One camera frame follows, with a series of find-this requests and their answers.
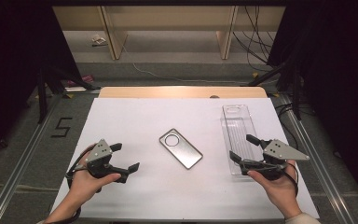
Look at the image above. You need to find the clear plastic tray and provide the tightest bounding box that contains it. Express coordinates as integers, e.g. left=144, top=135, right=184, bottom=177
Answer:
left=220, top=104, right=263, bottom=177

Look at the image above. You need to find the grey phone case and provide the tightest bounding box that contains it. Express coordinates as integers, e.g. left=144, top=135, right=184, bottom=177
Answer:
left=158, top=127, right=204, bottom=171

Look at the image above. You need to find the person's left hand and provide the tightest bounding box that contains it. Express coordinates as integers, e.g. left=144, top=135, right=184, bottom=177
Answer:
left=68, top=144, right=122, bottom=205

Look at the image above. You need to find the white table mat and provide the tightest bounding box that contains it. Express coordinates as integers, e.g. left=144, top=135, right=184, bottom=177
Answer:
left=48, top=97, right=321, bottom=220

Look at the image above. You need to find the crumpled white paper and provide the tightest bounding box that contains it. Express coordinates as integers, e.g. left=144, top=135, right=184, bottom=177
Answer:
left=90, top=34, right=108, bottom=48

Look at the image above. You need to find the black curtain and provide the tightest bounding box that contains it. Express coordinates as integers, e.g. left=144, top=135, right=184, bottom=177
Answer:
left=0, top=0, right=83, bottom=164
left=266, top=0, right=358, bottom=214

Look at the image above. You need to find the pink item on floor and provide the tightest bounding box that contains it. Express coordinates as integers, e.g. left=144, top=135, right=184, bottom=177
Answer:
left=67, top=74, right=94, bottom=88

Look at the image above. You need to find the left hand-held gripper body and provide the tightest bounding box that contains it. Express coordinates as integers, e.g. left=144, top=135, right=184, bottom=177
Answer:
left=84, top=138, right=121, bottom=180

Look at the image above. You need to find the left hand-held gripper cable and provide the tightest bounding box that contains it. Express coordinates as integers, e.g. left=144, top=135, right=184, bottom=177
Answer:
left=45, top=144, right=98, bottom=224

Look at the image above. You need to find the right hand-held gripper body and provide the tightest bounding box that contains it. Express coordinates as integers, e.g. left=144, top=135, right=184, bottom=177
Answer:
left=240, top=138, right=310, bottom=181

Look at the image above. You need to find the aluminium floor rail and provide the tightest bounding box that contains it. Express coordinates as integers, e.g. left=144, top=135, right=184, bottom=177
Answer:
left=279, top=92, right=357, bottom=224
left=0, top=92, right=63, bottom=224

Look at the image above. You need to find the black metal stand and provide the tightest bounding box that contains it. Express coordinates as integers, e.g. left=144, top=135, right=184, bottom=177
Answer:
left=247, top=61, right=303, bottom=121
left=36, top=65, right=103, bottom=125

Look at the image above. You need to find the bundle of black cables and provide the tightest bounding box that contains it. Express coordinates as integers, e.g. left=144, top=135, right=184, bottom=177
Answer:
left=231, top=5, right=278, bottom=73

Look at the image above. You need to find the person's right hand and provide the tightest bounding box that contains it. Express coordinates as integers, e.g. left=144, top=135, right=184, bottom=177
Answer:
left=247, top=160, right=303, bottom=219

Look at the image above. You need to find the beige wooden shelf unit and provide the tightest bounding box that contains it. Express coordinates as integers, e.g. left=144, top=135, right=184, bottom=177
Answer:
left=51, top=5, right=286, bottom=61

